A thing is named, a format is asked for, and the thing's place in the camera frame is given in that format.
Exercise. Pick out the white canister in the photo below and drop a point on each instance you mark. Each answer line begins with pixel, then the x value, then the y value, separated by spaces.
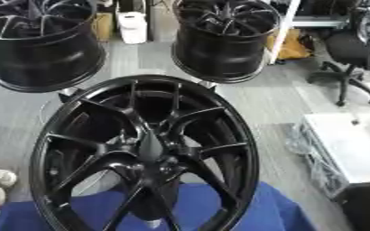
pixel 133 27

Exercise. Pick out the black wheel rim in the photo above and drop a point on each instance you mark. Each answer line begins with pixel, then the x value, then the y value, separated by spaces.
pixel 222 51
pixel 40 57

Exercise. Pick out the black office chair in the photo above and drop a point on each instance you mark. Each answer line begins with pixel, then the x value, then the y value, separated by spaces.
pixel 346 48

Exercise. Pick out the black spoked wheel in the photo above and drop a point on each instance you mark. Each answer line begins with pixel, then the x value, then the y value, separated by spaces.
pixel 141 168

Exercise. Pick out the white post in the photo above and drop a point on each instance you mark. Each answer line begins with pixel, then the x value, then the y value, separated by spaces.
pixel 284 30

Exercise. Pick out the tan cardboard box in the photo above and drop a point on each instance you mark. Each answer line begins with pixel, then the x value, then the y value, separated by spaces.
pixel 103 26

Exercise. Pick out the yellow bag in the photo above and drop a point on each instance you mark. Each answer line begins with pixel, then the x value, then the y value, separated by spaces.
pixel 293 45

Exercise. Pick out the white box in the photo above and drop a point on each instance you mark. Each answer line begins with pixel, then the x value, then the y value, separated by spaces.
pixel 346 147

